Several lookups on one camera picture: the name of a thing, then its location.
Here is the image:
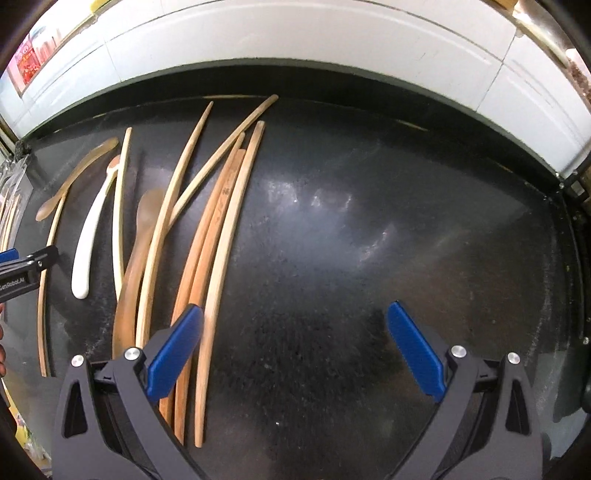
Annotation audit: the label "red food packet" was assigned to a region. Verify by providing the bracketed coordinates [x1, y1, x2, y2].
[15, 33, 48, 88]

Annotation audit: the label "brown dried goods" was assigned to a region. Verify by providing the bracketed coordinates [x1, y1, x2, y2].
[566, 48, 591, 104]

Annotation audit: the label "white spoon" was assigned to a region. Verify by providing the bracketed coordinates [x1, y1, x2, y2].
[71, 154, 122, 300]

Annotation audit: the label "translucent amber spoon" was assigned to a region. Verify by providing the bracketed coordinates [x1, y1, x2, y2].
[112, 188, 165, 361]

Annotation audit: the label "clear plastic bag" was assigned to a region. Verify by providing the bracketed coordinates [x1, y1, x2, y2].
[0, 152, 34, 259]

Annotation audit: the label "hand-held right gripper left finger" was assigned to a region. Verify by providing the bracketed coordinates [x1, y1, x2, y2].
[53, 304, 205, 480]

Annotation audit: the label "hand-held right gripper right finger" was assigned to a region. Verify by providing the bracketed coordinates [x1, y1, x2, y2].
[387, 301, 543, 480]

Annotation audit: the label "wooden spoon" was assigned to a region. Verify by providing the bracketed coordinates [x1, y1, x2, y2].
[36, 137, 120, 221]

